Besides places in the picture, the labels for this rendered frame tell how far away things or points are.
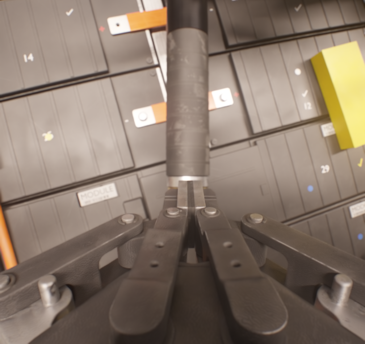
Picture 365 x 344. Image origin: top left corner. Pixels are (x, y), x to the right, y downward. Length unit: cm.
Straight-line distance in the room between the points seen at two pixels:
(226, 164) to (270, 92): 14
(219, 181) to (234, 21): 25
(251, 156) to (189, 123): 17
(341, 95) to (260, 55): 14
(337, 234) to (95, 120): 42
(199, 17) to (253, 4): 21
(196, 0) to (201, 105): 11
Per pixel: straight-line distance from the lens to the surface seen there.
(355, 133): 48
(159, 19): 45
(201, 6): 31
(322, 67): 49
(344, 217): 51
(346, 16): 59
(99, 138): 39
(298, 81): 48
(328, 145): 49
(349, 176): 51
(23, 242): 42
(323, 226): 49
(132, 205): 36
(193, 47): 29
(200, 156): 26
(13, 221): 42
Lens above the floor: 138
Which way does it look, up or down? 80 degrees down
